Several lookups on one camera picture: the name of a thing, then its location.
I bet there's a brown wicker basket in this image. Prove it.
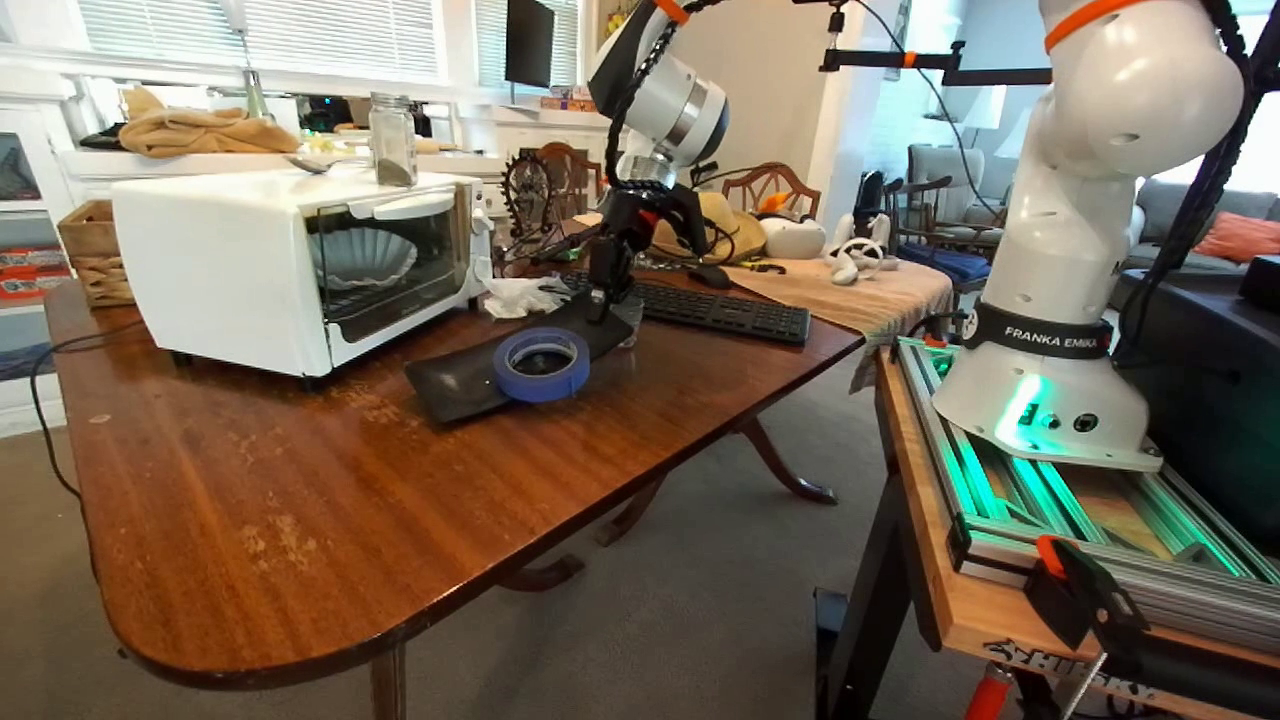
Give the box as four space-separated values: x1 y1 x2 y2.
51 195 138 311

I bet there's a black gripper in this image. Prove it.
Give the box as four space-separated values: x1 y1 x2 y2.
585 179 713 339

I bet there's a beige cloth bag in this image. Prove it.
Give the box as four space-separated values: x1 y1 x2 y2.
117 85 300 158

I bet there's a black monitor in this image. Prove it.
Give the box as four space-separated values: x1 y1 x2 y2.
499 0 555 93

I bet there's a black computer keyboard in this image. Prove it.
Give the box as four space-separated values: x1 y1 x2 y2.
632 267 816 353

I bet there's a white toaster oven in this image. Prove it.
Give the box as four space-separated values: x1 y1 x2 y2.
108 164 495 381

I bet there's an orange pillow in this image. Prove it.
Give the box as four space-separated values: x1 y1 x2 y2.
1192 206 1280 267

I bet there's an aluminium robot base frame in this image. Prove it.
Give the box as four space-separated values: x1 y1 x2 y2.
876 332 1280 672

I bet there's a black boom with orange bands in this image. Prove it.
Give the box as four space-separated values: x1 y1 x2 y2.
816 36 1018 93

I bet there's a black oven power cord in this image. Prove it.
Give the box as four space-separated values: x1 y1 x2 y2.
21 332 112 511

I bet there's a crumpled white tissue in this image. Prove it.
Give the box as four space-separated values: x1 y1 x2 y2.
475 272 576 325

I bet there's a dark cabinet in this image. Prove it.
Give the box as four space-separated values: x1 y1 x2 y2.
1111 264 1280 550

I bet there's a wooden cutting board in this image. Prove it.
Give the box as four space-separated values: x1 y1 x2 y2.
723 252 960 344

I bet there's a wooden chair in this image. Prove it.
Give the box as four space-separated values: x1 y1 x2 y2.
722 154 823 224

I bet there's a blue tape roll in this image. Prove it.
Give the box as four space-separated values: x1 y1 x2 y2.
487 325 595 407

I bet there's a white headset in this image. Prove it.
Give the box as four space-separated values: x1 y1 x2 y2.
823 236 897 289

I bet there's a black clamp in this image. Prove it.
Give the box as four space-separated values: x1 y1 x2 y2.
1025 532 1153 656

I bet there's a white scalloped dish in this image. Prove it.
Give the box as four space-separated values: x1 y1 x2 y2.
311 224 419 297

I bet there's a white rounded object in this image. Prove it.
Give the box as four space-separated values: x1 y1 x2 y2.
757 211 834 258

